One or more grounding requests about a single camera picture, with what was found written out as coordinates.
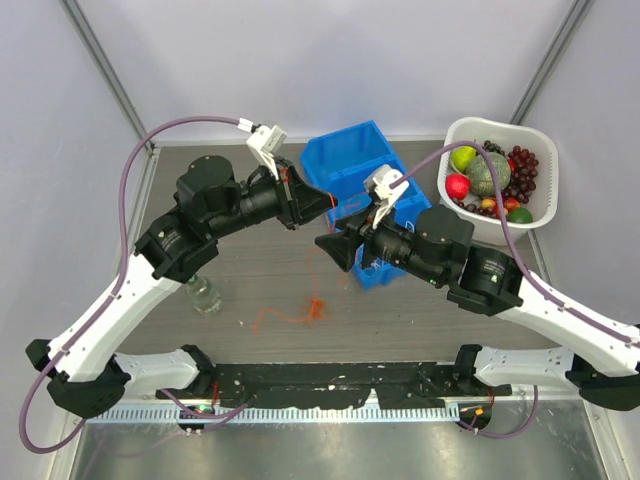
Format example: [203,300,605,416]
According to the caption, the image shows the red apple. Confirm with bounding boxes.
[445,173,471,200]

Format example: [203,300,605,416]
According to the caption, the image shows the green melon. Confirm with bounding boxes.
[466,152,513,197]

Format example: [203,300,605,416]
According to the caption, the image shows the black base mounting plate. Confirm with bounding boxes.
[170,362,512,410]

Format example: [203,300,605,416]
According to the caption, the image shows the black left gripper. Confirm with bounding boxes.
[208,156,339,240]

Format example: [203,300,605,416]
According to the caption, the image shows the green yellow pear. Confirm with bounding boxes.
[450,146,477,174]

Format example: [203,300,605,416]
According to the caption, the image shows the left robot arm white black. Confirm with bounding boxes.
[26,156,338,419]

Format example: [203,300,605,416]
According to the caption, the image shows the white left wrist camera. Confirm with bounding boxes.
[238,118,288,180]

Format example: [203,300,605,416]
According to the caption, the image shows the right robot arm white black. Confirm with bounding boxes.
[315,206,639,411]

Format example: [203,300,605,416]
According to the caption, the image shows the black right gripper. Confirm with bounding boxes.
[316,199,446,287]

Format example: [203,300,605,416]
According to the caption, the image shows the clear glass bottle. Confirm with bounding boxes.
[185,275,222,315]

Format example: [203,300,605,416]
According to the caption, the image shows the perforated cable duct strip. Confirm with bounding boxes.
[87,403,460,425]

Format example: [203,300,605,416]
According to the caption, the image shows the dark red grape bunch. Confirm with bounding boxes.
[483,140,539,204]

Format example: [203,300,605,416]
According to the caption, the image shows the blue three-compartment bin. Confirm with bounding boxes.
[300,121,431,290]

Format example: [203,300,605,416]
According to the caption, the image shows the green lime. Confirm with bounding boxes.
[507,207,533,224]

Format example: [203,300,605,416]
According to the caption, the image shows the red yellow cherries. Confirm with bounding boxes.
[453,198,521,219]

